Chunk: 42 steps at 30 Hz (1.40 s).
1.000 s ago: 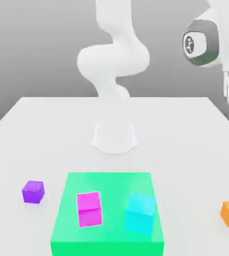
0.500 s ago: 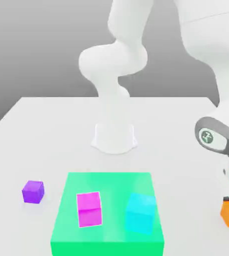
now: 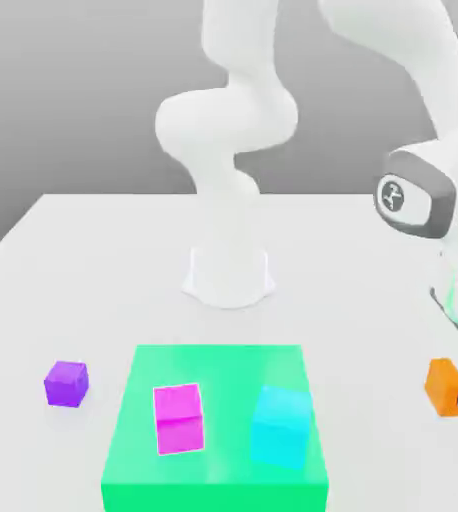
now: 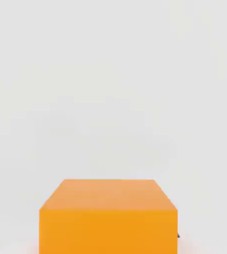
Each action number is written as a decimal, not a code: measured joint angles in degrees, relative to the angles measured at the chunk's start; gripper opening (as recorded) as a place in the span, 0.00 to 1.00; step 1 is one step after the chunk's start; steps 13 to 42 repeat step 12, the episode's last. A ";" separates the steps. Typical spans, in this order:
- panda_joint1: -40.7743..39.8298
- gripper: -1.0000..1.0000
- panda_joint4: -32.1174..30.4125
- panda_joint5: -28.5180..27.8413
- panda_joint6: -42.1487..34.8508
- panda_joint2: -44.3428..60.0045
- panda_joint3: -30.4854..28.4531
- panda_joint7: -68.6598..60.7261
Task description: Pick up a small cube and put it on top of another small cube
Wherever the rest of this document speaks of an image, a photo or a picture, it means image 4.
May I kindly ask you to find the small orange cube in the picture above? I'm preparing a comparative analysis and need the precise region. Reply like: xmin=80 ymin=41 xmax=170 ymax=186
xmin=39 ymin=179 xmax=178 ymax=254

